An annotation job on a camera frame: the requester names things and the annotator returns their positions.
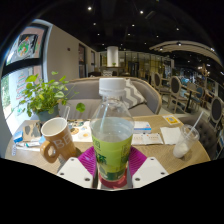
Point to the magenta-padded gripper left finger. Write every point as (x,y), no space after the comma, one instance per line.
(87,160)

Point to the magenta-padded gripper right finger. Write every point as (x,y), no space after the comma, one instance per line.
(137,160)

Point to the green-labelled clear drink bottle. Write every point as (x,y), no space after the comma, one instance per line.
(111,146)

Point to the white picture pamphlet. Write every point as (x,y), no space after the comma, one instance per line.
(80,131)

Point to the white and blue card box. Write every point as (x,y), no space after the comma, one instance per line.
(142,127)

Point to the brown ceramic mug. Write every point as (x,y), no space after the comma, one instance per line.
(60,140)

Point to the white paper napkin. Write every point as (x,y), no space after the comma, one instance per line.
(170,136)

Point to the clear plastic cup with straw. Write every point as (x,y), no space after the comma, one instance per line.
(185,143)

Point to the yellow square card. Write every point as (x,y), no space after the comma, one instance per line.
(171,120)

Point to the grey curved sofa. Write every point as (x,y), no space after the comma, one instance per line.
(86,90)

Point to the grey tufted armchair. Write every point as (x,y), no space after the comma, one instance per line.
(205,130)

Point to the green potted plant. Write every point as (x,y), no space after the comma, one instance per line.
(45,95)

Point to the group of dining chairs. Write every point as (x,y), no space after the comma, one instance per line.
(176,90)

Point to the white round column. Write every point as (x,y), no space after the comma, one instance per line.
(112,56)

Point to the dark framed decorated window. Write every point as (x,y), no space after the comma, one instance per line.
(23,66)

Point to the group of ceiling lights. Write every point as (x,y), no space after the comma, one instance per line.
(89,8)

